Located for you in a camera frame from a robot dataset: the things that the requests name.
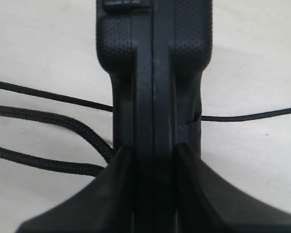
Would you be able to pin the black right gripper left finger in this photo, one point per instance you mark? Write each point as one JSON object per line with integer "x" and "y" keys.
{"x": 103, "y": 206}

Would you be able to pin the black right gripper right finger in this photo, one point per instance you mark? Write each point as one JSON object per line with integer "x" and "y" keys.
{"x": 209, "y": 204}

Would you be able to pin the black plastic case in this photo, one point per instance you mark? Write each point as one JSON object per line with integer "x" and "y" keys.
{"x": 155, "y": 52}

